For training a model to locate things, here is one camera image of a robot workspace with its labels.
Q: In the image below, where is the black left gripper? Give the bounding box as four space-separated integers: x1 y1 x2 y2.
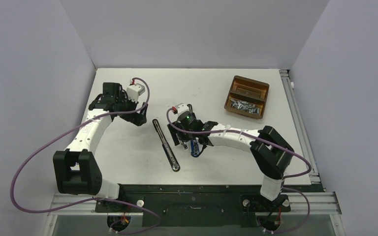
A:
115 92 147 126

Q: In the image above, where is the black stapler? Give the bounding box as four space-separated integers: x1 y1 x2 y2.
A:
152 119 180 172

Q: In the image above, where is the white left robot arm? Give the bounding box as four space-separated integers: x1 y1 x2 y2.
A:
53 78 150 211

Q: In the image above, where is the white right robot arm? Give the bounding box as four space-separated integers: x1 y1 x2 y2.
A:
168 120 294 210

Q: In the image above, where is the pile of staple strips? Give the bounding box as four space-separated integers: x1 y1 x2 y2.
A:
230 99 260 114

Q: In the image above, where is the brown wooden tray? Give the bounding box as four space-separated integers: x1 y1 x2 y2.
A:
224 75 270 119

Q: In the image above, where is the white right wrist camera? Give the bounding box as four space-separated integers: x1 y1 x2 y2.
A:
174 103 191 116

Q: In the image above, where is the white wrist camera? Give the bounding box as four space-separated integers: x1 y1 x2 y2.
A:
126 84 145 100
174 103 191 116

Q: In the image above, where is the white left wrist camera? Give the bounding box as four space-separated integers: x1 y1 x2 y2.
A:
126 84 145 100

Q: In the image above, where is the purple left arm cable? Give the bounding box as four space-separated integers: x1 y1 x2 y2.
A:
10 77 163 236

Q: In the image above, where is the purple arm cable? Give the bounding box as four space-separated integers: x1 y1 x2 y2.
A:
166 107 313 235
10 77 163 236

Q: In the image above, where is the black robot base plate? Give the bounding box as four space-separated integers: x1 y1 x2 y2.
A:
94 184 323 228

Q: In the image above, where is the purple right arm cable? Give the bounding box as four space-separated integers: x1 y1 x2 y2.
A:
166 107 313 235

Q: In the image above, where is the aluminium side rail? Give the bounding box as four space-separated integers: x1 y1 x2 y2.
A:
279 69 342 215

